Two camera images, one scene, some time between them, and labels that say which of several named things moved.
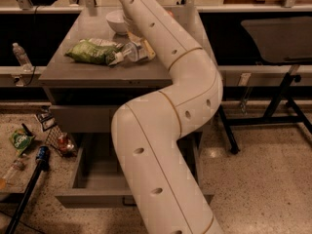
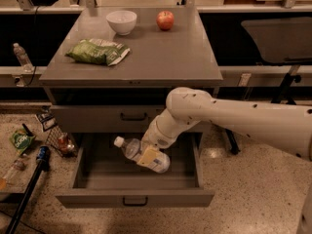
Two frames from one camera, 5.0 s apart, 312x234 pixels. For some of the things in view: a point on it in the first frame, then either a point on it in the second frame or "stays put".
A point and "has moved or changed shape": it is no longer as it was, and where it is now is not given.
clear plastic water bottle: [128, 54] has moved or changed shape
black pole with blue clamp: [42, 156] stays put
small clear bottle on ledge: [22, 58] stays put
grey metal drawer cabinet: [83, 97] stays put
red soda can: [62, 143] stays put
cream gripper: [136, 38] -> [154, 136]
